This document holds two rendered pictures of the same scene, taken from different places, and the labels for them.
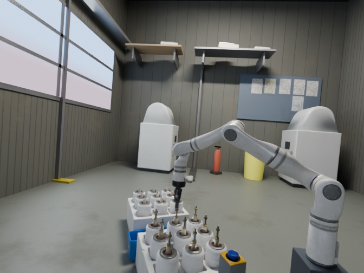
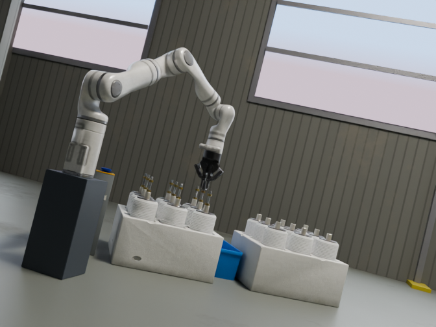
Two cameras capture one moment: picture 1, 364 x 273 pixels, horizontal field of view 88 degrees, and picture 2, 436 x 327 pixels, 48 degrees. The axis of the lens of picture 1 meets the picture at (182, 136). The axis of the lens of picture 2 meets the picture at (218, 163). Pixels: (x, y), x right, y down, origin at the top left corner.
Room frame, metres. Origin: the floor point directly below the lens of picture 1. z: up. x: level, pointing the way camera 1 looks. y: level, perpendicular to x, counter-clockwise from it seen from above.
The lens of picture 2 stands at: (1.34, -2.04, 0.40)
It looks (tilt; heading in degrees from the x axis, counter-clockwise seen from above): 2 degrees up; 97
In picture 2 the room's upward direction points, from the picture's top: 14 degrees clockwise
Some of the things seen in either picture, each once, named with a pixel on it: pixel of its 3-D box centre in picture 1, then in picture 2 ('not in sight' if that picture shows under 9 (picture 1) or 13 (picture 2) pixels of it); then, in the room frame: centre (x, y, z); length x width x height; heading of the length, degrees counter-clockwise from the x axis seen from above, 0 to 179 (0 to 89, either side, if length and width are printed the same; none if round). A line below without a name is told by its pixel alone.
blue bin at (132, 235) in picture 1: (153, 242); (218, 257); (1.15, 0.13, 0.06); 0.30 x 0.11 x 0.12; 113
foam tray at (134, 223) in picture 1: (155, 216); (283, 266); (1.44, 0.15, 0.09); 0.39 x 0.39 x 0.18; 22
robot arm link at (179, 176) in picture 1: (182, 174); (213, 144); (1.04, -0.02, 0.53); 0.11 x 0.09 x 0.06; 83
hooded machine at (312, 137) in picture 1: (306, 146); not in sight; (3.28, -2.19, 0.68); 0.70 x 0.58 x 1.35; 84
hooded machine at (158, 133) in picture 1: (160, 137); not in sight; (3.57, 0.42, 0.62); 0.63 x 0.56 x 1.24; 84
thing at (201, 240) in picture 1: (202, 248); (170, 229); (0.97, -0.16, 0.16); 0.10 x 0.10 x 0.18
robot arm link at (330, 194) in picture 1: (325, 199); (97, 98); (0.73, -0.58, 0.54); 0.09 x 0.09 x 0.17; 73
